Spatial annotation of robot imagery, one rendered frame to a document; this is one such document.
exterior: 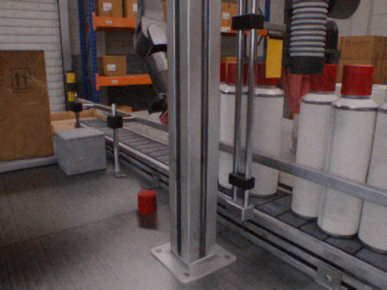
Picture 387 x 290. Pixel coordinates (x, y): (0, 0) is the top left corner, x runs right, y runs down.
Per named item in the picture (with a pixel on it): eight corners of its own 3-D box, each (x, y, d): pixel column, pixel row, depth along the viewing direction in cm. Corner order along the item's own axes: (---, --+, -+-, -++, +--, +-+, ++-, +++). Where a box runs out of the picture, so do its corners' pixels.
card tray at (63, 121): (119, 127, 129) (118, 117, 128) (53, 135, 115) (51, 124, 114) (94, 117, 153) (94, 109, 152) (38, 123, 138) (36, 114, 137)
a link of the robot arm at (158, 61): (140, 65, 71) (147, 48, 67) (167, 63, 75) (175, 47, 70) (150, 91, 70) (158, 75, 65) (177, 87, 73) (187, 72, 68)
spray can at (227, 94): (252, 183, 56) (258, 62, 51) (241, 192, 52) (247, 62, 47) (226, 177, 59) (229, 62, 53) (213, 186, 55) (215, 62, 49)
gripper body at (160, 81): (203, 97, 67) (190, 68, 69) (161, 100, 62) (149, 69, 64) (189, 112, 72) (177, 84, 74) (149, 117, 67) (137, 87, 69)
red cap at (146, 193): (140, 214, 55) (139, 197, 54) (136, 206, 58) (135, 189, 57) (159, 211, 56) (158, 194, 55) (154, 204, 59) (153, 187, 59)
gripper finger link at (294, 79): (286, 108, 56) (289, 53, 54) (320, 113, 51) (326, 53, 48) (259, 110, 53) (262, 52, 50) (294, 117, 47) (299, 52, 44)
